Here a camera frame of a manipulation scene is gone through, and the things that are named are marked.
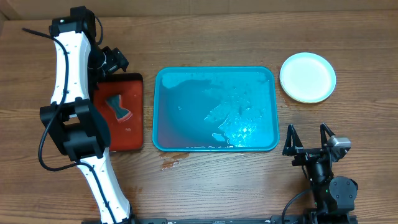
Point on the dark sponge with orange base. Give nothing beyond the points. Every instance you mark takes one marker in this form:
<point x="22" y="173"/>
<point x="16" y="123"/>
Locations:
<point x="115" y="103"/>

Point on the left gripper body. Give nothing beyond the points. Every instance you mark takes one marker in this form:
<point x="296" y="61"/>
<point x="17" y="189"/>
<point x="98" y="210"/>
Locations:
<point x="109" y="63"/>

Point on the green plate back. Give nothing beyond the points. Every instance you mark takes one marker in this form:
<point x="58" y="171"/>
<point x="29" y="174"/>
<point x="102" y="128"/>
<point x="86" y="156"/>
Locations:
<point x="308" y="101"/>

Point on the light blue plate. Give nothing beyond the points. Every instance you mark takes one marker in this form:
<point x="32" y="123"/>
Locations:
<point x="307" y="75"/>

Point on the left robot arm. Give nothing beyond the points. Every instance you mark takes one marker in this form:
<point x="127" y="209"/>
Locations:
<point x="76" y="127"/>

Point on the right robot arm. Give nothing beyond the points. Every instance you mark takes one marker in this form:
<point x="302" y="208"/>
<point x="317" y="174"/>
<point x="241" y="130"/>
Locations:
<point x="333" y="196"/>

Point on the red and black tray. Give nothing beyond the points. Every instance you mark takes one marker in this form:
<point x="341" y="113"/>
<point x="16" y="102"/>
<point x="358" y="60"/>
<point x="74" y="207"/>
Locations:
<point x="128" y="135"/>

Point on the blue plastic tray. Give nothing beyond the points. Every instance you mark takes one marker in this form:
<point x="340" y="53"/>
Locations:
<point x="215" y="109"/>

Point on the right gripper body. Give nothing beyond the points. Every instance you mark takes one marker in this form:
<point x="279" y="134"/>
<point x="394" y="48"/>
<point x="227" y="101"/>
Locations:
<point x="308" y="158"/>

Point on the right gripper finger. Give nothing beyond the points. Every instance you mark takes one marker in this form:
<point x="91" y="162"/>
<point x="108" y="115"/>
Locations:
<point x="324" y="132"/>
<point x="293" y="143"/>

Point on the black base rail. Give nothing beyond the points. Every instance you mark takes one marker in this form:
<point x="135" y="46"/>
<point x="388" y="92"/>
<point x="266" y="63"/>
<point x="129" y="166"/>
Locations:
<point x="275" y="219"/>

